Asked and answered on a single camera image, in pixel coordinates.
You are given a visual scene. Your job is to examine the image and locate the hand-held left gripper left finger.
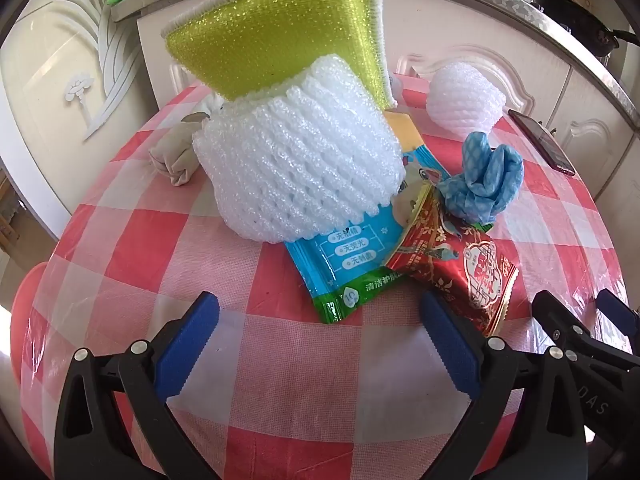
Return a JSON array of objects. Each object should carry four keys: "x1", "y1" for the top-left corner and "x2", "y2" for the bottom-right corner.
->
[{"x1": 54, "y1": 291, "x2": 221, "y2": 480}]

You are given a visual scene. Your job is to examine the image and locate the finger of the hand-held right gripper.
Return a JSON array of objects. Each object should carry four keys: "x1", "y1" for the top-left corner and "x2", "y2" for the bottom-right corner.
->
[
  {"x1": 596, "y1": 289, "x2": 640, "y2": 348},
  {"x1": 531, "y1": 290, "x2": 628, "y2": 361}
]

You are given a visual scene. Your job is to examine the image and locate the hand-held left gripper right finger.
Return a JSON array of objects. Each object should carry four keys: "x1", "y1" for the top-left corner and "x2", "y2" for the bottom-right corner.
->
[{"x1": 419, "y1": 290, "x2": 588, "y2": 480}]

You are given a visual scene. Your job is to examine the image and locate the red snack wrapper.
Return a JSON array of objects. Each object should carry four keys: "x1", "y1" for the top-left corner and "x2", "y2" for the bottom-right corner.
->
[{"x1": 385, "y1": 182, "x2": 520, "y2": 336}]

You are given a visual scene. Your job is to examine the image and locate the blue wet wipes packet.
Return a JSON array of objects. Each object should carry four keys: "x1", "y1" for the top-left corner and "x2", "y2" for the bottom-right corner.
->
[{"x1": 284, "y1": 145, "x2": 453, "y2": 325}]

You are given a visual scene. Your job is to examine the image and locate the blue cloth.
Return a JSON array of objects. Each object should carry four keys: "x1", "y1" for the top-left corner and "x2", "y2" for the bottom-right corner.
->
[{"x1": 437, "y1": 131, "x2": 525, "y2": 225}]

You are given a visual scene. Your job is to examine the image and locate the white tissue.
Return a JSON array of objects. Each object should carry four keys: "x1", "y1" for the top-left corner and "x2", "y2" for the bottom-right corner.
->
[{"x1": 148, "y1": 94, "x2": 225, "y2": 187}]

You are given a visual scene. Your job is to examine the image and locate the large white foam fruit net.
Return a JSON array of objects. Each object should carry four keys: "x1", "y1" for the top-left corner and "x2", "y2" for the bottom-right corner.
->
[{"x1": 192, "y1": 54, "x2": 407, "y2": 245}]

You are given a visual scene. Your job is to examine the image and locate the small white foam fruit net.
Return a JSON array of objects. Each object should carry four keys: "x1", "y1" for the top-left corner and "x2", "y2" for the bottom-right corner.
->
[{"x1": 425, "y1": 60, "x2": 506, "y2": 137}]

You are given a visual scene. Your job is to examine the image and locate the green scouring cloth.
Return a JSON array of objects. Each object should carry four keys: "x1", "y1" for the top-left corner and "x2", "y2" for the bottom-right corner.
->
[{"x1": 161, "y1": 0, "x2": 392, "y2": 111}]

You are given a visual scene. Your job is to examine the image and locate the red checkered tablecloth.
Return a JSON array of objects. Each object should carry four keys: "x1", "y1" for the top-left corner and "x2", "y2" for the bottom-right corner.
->
[{"x1": 20, "y1": 72, "x2": 631, "y2": 480}]

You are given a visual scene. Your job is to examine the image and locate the dark red smartphone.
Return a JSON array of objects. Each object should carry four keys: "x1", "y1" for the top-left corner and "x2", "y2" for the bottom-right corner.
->
[{"x1": 507, "y1": 109, "x2": 577, "y2": 177}]

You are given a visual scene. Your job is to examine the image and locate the black wok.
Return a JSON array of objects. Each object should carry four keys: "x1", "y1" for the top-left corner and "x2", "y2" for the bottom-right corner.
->
[{"x1": 529, "y1": 0, "x2": 640, "y2": 56}]

